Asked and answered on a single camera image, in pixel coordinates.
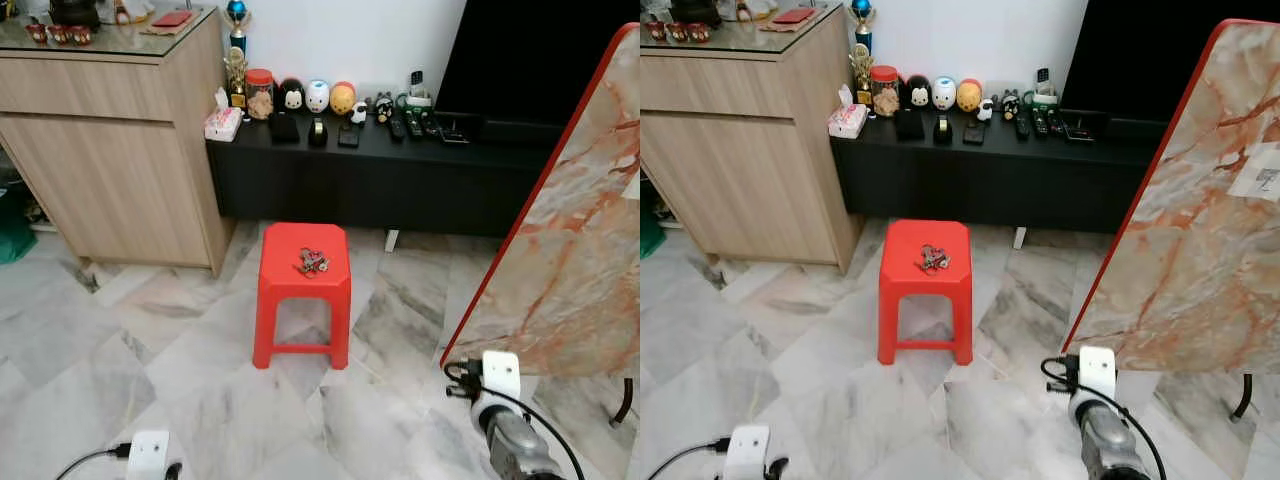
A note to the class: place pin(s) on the red booklet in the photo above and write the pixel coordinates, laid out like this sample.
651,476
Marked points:
171,19
795,15

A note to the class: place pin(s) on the clear adhesive black hook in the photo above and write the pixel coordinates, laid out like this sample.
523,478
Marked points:
1258,175

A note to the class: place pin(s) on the black mouse character toy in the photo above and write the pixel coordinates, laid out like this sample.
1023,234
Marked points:
917,94
291,97

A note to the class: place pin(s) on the black television console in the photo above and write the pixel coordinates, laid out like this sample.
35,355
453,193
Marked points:
380,185
1000,180

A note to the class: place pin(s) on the pink tissue pack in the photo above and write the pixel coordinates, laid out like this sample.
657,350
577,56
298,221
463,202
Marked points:
847,120
222,124

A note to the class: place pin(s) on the upright black remote control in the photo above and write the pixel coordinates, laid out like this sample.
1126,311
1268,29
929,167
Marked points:
417,80
1043,78

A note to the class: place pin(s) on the marble-pattern red-edged table top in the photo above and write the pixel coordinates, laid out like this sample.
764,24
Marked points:
1190,250
580,250

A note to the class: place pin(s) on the black wallet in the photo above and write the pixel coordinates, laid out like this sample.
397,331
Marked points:
909,125
284,128

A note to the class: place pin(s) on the white round character toy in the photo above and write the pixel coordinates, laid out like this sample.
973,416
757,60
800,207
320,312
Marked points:
317,97
943,94

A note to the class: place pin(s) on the small panda figurine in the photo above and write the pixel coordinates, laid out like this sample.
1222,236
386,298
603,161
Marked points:
359,112
985,110

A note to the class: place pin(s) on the gold trophy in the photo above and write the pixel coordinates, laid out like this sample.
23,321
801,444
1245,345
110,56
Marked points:
861,75
237,78

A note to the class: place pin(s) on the light wooden cabinet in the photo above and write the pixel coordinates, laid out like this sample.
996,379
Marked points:
740,170
100,180

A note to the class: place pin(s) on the small black phone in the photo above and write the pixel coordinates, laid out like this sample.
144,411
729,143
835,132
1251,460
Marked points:
973,134
348,137

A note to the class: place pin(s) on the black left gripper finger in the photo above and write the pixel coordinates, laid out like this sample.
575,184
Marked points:
173,471
775,468

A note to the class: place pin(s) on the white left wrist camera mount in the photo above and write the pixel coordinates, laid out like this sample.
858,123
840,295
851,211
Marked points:
148,455
748,452

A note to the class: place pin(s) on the red-lidded snack jar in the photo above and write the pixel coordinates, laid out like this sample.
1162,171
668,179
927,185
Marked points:
884,95
260,98

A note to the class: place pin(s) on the flat black remote control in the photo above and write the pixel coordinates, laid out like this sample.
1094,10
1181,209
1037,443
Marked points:
396,128
1057,122
431,124
1022,126
1040,123
414,125

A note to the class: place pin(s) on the white console leg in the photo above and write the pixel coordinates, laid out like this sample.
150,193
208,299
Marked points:
392,241
1019,238

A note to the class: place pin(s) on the blue-topped trophy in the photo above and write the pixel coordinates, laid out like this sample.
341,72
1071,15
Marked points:
861,13
237,15

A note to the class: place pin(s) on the small red ornament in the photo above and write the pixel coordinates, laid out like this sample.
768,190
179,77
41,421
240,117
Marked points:
81,36
655,30
58,35
678,32
700,33
36,33

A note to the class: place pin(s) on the black television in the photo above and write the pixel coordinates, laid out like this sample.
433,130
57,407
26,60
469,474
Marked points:
1140,60
520,60

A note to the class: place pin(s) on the black television stand foot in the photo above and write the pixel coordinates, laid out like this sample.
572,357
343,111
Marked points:
455,128
1082,126

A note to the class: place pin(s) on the black tape dispenser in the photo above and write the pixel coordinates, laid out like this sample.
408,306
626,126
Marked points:
942,130
317,132

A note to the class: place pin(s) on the small black character figurine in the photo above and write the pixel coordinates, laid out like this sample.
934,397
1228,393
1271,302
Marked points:
1010,105
383,107

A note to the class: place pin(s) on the green bag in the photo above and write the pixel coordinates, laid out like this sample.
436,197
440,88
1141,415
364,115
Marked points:
15,230
650,235

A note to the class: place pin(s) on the bunch of metal keys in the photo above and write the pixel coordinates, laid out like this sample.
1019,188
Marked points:
313,262
935,259

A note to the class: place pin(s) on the red plastic stool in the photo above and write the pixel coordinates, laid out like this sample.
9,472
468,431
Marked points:
300,235
925,232

